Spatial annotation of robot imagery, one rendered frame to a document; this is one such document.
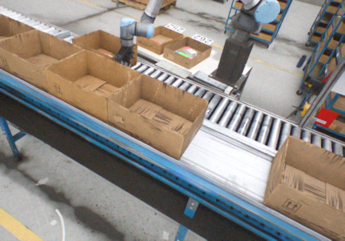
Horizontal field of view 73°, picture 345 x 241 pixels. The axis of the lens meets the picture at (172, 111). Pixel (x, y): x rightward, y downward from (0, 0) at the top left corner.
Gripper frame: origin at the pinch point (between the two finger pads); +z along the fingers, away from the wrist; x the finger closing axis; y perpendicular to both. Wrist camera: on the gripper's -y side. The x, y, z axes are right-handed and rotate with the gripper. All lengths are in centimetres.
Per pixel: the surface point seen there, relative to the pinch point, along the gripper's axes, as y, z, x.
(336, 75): 28, -35, -127
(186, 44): 85, 3, -12
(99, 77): -29.2, -9.4, -3.3
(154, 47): 49.4, 0.1, 4.2
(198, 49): 83, 3, -26
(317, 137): 22, 5, -137
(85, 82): -37.5, -8.6, 0.4
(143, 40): 51, -2, 17
